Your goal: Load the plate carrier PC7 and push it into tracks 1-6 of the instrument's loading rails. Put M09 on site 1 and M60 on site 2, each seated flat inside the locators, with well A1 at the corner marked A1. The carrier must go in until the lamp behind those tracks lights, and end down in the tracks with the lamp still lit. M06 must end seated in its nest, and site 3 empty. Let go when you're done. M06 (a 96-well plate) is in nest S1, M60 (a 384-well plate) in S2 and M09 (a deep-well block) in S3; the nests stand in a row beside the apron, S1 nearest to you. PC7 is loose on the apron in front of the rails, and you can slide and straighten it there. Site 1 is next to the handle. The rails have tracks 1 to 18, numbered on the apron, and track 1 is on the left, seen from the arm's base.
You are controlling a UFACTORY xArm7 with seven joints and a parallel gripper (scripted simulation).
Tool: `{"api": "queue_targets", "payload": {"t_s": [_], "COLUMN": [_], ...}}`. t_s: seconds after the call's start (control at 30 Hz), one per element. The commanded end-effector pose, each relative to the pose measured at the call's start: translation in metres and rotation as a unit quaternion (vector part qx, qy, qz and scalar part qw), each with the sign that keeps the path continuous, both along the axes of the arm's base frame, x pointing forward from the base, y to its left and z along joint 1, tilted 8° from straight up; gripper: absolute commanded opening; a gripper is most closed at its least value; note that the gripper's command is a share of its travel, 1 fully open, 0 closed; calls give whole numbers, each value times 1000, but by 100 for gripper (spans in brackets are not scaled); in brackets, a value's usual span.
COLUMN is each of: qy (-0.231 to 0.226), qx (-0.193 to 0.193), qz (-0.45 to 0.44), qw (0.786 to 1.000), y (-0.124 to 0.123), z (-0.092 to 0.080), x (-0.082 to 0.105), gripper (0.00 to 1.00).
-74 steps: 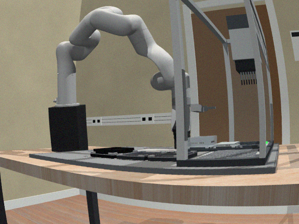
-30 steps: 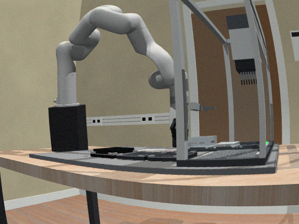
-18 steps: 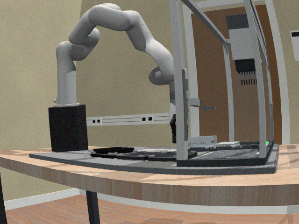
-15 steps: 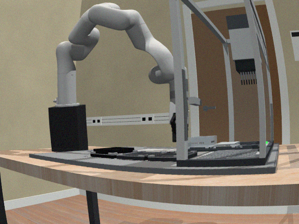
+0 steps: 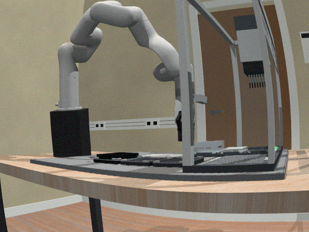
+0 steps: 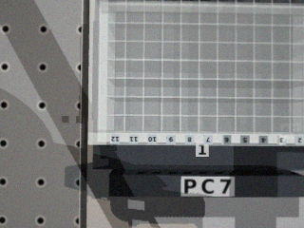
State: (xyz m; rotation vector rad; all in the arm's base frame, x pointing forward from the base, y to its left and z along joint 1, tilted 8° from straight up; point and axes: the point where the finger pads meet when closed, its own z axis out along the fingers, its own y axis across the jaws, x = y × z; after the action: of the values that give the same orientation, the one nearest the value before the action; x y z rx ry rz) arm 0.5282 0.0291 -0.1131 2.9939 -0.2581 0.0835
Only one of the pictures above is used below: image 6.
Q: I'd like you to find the grey flat base plate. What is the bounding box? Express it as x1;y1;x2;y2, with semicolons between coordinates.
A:
0;0;82;228

